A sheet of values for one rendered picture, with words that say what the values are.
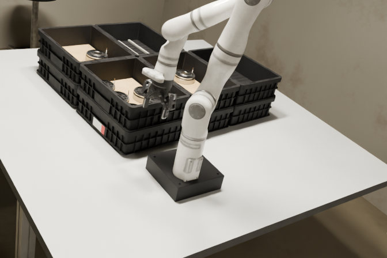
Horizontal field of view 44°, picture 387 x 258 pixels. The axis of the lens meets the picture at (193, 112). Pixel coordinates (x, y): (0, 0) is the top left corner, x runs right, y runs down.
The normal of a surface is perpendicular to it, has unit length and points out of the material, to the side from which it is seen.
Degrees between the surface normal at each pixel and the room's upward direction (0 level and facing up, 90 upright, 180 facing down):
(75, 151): 0
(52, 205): 0
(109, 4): 90
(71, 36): 90
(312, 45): 90
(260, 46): 90
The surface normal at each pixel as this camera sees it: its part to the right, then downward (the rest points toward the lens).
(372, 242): 0.20, -0.86
